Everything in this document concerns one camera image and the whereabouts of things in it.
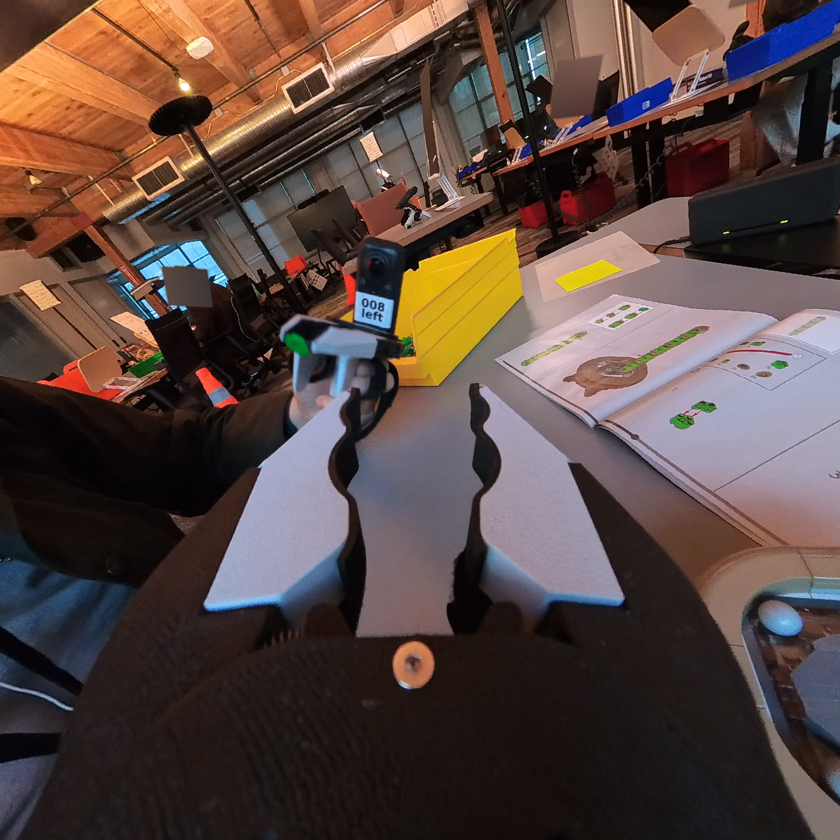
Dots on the white plastic bag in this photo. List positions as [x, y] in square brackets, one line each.
[781, 124]

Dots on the green storage bin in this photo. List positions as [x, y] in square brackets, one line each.
[145, 365]

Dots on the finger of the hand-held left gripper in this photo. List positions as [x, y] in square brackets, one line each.
[308, 327]
[348, 344]

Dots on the white and black desk device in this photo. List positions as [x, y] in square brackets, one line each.
[412, 210]

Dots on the large blue bin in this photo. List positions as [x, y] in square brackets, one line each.
[781, 52]

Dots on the white air vent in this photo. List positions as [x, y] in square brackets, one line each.
[157, 177]
[307, 87]

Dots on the silver ventilation duct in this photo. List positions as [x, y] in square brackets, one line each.
[249, 128]

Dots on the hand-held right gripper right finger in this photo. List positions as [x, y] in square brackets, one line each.
[544, 525]

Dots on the black floor lamp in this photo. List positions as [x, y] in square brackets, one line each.
[180, 115]
[558, 244]

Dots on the person's grey garment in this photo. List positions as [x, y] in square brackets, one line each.
[52, 623]

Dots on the black office chair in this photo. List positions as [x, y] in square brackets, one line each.
[170, 348]

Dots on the white wall paper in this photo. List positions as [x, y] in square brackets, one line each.
[37, 295]
[371, 145]

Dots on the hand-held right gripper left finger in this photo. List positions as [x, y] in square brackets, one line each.
[275, 525]

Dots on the black monitor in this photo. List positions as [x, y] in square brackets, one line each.
[321, 216]

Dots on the grey desk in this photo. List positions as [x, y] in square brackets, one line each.
[420, 472]

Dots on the wooden document stand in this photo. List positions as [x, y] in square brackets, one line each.
[686, 33]
[98, 367]

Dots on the orange reflective cone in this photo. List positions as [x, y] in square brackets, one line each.
[216, 390]

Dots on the orange chair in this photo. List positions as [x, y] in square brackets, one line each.
[62, 385]

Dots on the red storage bin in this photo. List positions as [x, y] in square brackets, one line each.
[533, 215]
[695, 167]
[587, 203]

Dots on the pile of green bricks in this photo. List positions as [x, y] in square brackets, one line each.
[408, 346]

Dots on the white ceiling sensor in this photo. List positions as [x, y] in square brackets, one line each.
[199, 47]

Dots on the clear sleeve with yellow card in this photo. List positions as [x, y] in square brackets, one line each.
[587, 275]

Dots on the dark grey device box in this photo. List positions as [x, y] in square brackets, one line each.
[761, 203]

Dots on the yellow storage bin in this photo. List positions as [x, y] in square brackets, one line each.
[472, 295]

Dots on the open instruction booklet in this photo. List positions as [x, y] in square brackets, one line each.
[689, 446]

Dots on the grey work table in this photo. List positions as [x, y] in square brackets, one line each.
[446, 216]

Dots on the person's left hand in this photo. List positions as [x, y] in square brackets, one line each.
[308, 410]

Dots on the person's left forearm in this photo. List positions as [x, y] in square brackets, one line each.
[164, 446]

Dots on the brown brick pot model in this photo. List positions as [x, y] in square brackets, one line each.
[728, 577]

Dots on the green round brick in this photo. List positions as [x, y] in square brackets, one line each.
[296, 343]

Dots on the small blue bin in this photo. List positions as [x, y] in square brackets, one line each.
[640, 105]

